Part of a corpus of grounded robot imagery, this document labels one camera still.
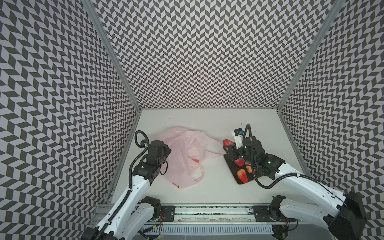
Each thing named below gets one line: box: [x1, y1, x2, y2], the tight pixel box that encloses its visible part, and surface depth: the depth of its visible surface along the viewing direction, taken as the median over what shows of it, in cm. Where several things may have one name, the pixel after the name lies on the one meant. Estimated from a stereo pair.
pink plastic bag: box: [157, 126, 224, 189], surface depth 88 cm
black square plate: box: [224, 154, 254, 185], surface depth 86 cm
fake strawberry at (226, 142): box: [222, 139, 234, 146], surface depth 77 cm
